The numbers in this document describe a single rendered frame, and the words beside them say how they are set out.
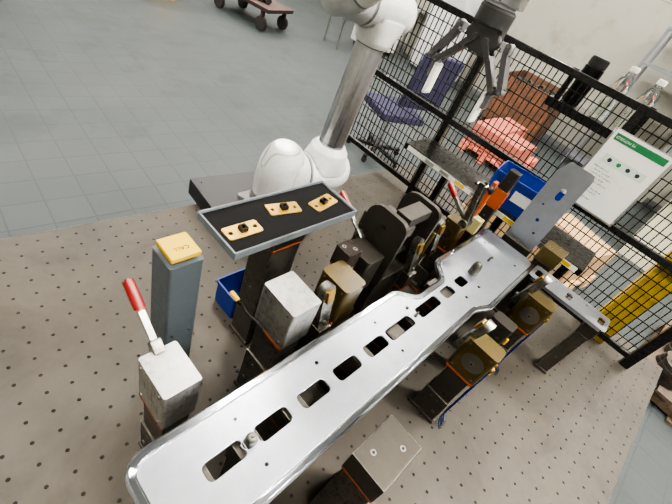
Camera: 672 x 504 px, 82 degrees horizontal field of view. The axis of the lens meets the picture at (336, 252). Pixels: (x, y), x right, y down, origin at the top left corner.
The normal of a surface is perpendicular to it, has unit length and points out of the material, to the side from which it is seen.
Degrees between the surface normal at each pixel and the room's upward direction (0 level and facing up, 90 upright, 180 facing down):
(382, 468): 0
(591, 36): 90
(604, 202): 90
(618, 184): 90
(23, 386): 0
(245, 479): 0
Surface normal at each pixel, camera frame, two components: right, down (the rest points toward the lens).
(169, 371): 0.32, -0.70
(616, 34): -0.72, 0.25
